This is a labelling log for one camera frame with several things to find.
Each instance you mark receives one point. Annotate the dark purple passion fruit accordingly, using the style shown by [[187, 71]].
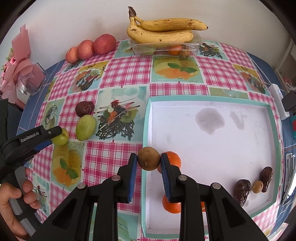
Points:
[[83, 108]]

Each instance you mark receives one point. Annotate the white wooden shelf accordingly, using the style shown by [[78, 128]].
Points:
[[285, 70]]

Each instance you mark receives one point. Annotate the pink flower bouquet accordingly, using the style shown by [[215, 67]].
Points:
[[18, 63]]

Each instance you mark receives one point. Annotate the black power adapter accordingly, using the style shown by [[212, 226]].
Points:
[[289, 101]]

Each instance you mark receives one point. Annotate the pink checkered fruit tablecloth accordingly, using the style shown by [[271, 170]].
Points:
[[57, 170]]

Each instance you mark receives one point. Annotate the white power strip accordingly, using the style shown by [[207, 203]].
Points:
[[277, 96]]

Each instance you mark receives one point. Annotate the dark wrinkled date fruit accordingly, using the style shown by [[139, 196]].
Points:
[[266, 176]]

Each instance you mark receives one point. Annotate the small orange tangerine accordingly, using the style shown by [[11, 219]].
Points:
[[203, 206]]

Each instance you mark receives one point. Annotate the small green fruit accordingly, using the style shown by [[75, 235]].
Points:
[[61, 139]]

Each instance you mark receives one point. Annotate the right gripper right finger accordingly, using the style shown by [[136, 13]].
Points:
[[226, 219]]

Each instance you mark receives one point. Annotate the silver laptop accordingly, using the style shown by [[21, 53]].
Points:
[[289, 184]]

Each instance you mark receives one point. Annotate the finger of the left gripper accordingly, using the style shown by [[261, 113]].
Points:
[[38, 148], [18, 148]]

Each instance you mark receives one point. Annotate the teal plastic box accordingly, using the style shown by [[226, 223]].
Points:
[[293, 124]]

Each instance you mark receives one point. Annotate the red apple nearest bananas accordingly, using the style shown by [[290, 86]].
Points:
[[104, 44]]

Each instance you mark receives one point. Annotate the clear plastic fruit container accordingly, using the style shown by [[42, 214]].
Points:
[[183, 50]]

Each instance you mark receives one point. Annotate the large green mango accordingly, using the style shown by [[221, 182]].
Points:
[[86, 127]]

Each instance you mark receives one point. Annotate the person's left hand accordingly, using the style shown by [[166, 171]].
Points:
[[19, 219]]

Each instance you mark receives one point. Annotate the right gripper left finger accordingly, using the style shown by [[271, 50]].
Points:
[[71, 220]]

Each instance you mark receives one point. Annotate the red apple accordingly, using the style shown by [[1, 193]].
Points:
[[85, 49], [72, 55]]

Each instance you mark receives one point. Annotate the white tray with teal rim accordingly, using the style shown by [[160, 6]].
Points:
[[219, 139]]

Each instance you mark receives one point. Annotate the middle red apple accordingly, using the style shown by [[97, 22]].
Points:
[[85, 49]]

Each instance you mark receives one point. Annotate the lower yellow banana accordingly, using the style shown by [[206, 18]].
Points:
[[143, 36]]

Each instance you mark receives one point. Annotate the brown kiwi fruit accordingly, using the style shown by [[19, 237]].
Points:
[[148, 158]]

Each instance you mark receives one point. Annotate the upper yellow banana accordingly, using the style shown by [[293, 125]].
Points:
[[172, 24]]

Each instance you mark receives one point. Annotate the far red apple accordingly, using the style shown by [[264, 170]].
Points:
[[72, 55]]

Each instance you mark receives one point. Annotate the yellow banana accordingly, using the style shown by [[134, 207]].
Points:
[[143, 36], [172, 24]]

